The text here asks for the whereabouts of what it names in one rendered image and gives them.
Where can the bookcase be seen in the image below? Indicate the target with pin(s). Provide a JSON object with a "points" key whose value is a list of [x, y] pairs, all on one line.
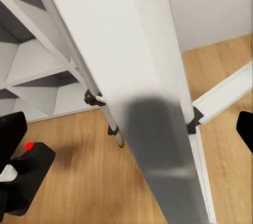
{"points": [[27, 69]]}

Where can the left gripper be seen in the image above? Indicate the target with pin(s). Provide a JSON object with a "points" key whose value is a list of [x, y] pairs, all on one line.
{"points": [[8, 205]]}

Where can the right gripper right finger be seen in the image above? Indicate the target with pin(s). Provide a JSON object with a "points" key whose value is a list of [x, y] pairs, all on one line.
{"points": [[245, 128]]}

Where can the camera tripod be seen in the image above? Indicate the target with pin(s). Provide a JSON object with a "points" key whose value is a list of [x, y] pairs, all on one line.
{"points": [[129, 56]]}

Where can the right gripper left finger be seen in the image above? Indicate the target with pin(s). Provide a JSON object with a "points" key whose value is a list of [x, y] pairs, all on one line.
{"points": [[12, 129]]}

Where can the digital camera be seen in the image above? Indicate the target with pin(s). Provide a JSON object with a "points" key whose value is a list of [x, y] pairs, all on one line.
{"points": [[32, 168]]}

